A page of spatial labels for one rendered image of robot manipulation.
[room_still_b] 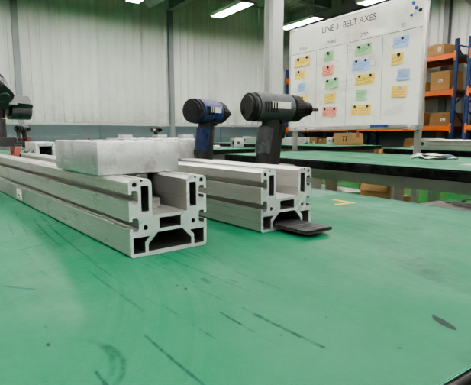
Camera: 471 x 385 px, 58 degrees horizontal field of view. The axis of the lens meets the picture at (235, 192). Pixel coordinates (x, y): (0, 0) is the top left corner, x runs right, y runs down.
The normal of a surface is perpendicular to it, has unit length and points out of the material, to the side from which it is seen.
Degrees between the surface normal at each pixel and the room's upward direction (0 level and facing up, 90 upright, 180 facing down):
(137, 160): 90
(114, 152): 90
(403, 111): 90
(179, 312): 0
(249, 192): 90
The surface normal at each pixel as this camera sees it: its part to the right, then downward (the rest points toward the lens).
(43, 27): 0.56, 0.11
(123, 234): -0.78, 0.08
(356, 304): 0.00, -0.99
